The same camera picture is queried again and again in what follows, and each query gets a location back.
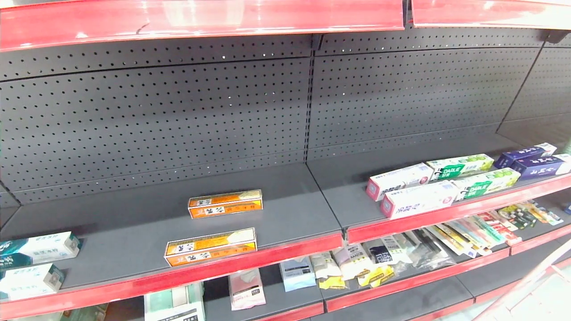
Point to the blue toothpaste box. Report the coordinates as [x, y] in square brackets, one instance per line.
[542, 166]
[524, 154]

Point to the pink shopping cart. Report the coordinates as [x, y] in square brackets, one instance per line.
[531, 290]

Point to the green white toothpaste box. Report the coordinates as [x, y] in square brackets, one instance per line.
[486, 183]
[459, 166]

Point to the white pink toothpaste box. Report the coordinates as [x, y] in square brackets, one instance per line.
[419, 199]
[399, 179]

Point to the white yellow toothbrush pack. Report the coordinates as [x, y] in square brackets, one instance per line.
[453, 240]

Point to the white teal toothpaste box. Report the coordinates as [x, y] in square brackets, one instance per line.
[31, 281]
[44, 248]

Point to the clear toothbrush pack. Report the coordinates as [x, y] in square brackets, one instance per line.
[428, 247]

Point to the light blue pack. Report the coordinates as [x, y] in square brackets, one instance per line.
[297, 273]

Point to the black green toothbrush pack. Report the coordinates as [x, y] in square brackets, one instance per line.
[517, 217]

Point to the pink white pack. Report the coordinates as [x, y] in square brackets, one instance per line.
[246, 289]

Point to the orange toothpaste box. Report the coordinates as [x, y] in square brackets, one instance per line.
[209, 247]
[225, 204]

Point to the red white toothbrush pack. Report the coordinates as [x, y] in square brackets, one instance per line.
[502, 227]

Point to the black white pack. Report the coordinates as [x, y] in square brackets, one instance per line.
[386, 252]

